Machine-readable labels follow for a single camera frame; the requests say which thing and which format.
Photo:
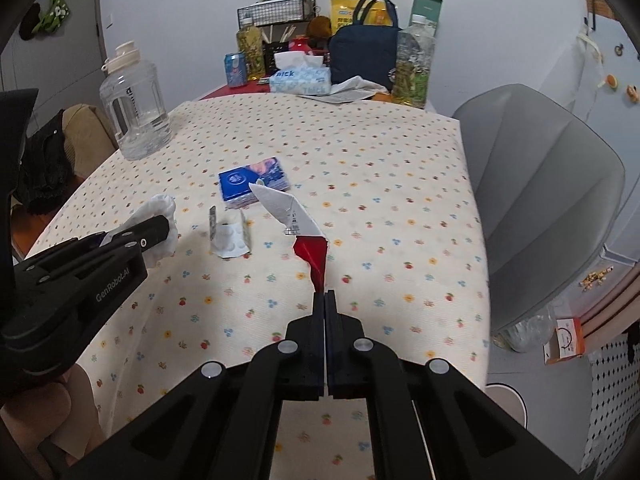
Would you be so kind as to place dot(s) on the bicycle fridge magnet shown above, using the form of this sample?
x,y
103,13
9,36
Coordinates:
x,y
619,50

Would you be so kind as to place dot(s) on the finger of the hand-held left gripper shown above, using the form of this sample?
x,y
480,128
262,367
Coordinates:
x,y
150,232

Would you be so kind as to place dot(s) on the white hanging tote bag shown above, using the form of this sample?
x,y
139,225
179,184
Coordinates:
x,y
590,75

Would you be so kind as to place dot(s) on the brown animal fridge magnet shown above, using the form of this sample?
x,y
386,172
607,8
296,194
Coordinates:
x,y
632,92

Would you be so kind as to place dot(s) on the yellow snack bag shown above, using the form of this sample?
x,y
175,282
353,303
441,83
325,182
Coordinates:
x,y
345,12

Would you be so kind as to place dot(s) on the white tissue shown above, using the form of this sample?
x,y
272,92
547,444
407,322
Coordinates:
x,y
160,210

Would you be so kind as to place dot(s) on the wooden chopsticks bundle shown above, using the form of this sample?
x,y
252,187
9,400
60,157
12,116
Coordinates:
x,y
287,33

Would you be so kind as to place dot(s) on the person's left hand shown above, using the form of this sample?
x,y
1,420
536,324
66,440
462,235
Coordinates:
x,y
35,420

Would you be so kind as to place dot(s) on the red and white snack wrapper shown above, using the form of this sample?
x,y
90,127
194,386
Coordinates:
x,y
310,247

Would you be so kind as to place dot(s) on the white crumpled plastic bag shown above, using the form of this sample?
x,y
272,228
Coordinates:
x,y
357,86

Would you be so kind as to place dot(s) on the brown plush toy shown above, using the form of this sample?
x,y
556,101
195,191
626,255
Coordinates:
x,y
319,27

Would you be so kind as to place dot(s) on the navy lunch bag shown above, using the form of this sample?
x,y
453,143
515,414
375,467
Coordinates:
x,y
362,55

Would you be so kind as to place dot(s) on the yellow beaded fridge magnet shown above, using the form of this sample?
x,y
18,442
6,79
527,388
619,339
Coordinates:
x,y
596,278

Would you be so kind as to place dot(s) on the blue tissue box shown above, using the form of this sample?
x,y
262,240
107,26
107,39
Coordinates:
x,y
300,80

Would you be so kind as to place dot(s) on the brown cushion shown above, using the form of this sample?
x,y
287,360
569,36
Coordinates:
x,y
87,135

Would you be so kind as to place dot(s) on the printed paper sheet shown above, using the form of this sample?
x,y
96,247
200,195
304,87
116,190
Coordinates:
x,y
345,97

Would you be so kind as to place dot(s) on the pale blue fridge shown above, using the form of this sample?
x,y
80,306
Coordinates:
x,y
615,170

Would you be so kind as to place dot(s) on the large tea bottle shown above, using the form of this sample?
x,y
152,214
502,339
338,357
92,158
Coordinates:
x,y
412,67

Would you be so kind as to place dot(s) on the green carton box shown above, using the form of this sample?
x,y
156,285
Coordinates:
x,y
427,7

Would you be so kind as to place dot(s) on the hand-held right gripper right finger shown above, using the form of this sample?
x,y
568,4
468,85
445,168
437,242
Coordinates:
x,y
334,330

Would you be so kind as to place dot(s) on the round orange fridge magnet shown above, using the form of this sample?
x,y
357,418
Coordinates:
x,y
611,81

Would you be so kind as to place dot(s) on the small tea bottle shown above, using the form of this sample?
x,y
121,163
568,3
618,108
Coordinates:
x,y
250,52

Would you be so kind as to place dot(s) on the black cloth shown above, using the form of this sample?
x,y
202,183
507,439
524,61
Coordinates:
x,y
45,170

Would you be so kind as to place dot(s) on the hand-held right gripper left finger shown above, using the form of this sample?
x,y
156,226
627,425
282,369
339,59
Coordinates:
x,y
319,330

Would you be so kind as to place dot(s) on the red container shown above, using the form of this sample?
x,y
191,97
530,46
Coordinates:
x,y
302,46

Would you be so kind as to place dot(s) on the white round bin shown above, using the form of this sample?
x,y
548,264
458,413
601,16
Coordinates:
x,y
505,405

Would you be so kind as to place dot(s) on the clear plastic bag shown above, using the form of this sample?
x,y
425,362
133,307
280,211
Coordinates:
x,y
525,332

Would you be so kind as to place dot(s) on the orange and white box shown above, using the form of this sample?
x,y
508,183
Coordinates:
x,y
565,342

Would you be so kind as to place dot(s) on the green plush toy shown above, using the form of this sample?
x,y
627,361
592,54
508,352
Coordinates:
x,y
54,10

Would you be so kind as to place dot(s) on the blue soda can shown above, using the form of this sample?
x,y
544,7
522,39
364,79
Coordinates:
x,y
235,71

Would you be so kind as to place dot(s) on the grey door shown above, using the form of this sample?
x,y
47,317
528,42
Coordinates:
x,y
75,60

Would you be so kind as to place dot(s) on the blue pocket tissue pack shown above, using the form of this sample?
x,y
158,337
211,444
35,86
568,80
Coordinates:
x,y
252,182

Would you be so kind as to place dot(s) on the clear plastic wrapper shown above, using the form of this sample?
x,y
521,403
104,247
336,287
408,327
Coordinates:
x,y
230,237

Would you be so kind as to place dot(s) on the grey chair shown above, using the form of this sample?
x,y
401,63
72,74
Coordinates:
x,y
540,195

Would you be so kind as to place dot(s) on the large clear water jug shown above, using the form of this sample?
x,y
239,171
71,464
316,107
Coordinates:
x,y
135,105

